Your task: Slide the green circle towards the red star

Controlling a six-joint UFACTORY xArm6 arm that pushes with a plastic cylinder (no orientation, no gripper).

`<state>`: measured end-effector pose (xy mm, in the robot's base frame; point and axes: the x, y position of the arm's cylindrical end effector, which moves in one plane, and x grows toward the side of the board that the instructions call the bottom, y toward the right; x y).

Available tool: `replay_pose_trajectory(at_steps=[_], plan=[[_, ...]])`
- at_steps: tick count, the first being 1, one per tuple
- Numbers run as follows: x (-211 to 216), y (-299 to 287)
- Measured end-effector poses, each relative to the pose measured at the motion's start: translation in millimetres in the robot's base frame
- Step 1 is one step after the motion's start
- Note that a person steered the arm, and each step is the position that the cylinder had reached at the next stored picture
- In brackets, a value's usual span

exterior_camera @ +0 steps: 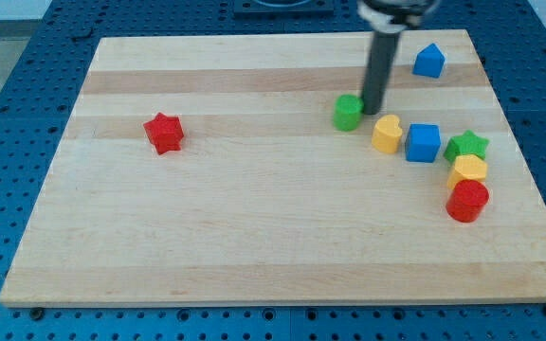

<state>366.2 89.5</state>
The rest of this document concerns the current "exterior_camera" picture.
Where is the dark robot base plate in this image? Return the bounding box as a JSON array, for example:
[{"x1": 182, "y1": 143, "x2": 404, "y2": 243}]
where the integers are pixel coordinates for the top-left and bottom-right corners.
[{"x1": 233, "y1": 0, "x2": 335, "y2": 18}]

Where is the green star block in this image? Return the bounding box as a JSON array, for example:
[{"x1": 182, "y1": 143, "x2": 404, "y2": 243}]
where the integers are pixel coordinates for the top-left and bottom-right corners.
[{"x1": 444, "y1": 130, "x2": 489, "y2": 163}]

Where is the green cylinder block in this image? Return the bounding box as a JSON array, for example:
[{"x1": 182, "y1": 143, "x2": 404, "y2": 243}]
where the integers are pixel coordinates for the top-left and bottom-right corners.
[{"x1": 333, "y1": 94, "x2": 363, "y2": 132}]

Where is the yellow heart block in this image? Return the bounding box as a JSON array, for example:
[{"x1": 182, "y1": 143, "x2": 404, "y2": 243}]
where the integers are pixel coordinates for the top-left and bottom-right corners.
[{"x1": 372, "y1": 115, "x2": 403, "y2": 154}]

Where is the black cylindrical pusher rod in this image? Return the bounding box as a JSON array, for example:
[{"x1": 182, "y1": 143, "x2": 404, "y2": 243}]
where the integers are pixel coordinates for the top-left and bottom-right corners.
[{"x1": 360, "y1": 28, "x2": 401, "y2": 117}]

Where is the yellow pentagon block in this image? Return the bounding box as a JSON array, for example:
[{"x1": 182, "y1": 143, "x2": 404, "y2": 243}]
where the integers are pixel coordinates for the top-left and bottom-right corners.
[{"x1": 446, "y1": 154, "x2": 488, "y2": 189}]

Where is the blue cube block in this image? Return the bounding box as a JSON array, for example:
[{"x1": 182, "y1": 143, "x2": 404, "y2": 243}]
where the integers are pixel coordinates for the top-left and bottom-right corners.
[{"x1": 405, "y1": 123, "x2": 441, "y2": 163}]

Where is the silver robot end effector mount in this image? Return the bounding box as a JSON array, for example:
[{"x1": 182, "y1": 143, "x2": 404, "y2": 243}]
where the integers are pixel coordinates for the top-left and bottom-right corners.
[{"x1": 356, "y1": 0, "x2": 441, "y2": 33}]

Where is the blue pentagon block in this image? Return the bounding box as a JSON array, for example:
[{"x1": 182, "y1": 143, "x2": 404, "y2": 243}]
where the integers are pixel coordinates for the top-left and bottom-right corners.
[{"x1": 412, "y1": 44, "x2": 446, "y2": 79}]

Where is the red star block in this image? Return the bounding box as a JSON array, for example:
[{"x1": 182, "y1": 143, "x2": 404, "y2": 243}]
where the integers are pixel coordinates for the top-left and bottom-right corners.
[{"x1": 143, "y1": 113, "x2": 184, "y2": 155}]

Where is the wooden board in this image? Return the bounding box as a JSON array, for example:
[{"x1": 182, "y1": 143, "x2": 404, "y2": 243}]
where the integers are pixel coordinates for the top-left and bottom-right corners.
[{"x1": 0, "y1": 29, "x2": 546, "y2": 308}]

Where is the red cylinder block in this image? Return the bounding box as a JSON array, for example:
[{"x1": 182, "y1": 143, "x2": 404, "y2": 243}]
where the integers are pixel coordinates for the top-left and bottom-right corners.
[{"x1": 446, "y1": 180, "x2": 490, "y2": 223}]

